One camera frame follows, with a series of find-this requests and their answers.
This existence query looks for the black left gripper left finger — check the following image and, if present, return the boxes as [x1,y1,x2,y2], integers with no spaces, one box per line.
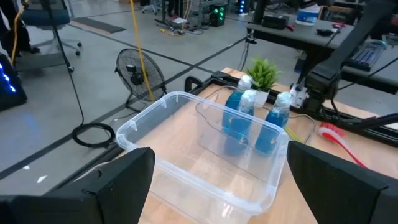
[0,146,155,224]

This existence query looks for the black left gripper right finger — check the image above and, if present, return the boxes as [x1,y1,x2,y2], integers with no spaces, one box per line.
[286,140,398,224]

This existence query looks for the red dish brush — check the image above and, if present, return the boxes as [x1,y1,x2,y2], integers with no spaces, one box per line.
[317,121,369,169]

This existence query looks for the yellow-green dish brush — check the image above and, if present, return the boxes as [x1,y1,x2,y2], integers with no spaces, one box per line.
[285,126,302,143]

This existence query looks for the blue dish soap bottle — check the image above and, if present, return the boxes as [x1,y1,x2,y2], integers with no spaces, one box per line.
[222,74,253,125]
[222,89,257,157]
[254,91,293,156]

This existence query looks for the clear tall plastic bin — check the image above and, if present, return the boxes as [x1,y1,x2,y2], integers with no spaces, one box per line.
[115,90,292,224]

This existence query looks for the black floor fan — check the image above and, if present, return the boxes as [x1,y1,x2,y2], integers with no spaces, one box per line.
[114,48,168,113]

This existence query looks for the green plant in white pot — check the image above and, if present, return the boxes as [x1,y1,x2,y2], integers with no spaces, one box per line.
[246,55,282,108]

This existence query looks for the black keyboard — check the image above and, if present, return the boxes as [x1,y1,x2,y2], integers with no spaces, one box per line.
[344,39,390,72]

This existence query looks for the black computer blue lights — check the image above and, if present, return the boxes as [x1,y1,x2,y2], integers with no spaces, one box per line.
[0,52,28,112]

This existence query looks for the grey desk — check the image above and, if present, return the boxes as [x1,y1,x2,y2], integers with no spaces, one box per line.
[246,14,398,94]

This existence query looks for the black computer mouse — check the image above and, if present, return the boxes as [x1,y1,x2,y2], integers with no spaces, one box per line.
[315,28,335,37]

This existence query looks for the black floor mat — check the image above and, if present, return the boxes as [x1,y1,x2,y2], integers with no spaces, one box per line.
[68,17,127,34]

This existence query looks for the white wipes tub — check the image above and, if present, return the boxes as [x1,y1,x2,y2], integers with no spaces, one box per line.
[295,3,322,26]

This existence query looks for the small black box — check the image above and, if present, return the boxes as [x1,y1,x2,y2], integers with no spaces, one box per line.
[262,14,290,30]

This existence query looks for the office chair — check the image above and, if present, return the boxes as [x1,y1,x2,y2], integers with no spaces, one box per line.
[18,0,83,74]

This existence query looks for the person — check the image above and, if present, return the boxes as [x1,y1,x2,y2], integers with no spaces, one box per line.
[0,0,40,58]

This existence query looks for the computer tower green lights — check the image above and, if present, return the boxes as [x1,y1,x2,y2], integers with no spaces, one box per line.
[208,2,228,27]

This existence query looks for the black coiled cable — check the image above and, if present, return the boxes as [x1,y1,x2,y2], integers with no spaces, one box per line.
[40,0,117,149]

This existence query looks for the grey metal base bracket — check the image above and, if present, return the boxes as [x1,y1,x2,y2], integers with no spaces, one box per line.
[289,83,309,108]

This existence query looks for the yellow cable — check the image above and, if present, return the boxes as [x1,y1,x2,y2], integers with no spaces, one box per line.
[129,0,155,102]
[10,0,30,65]

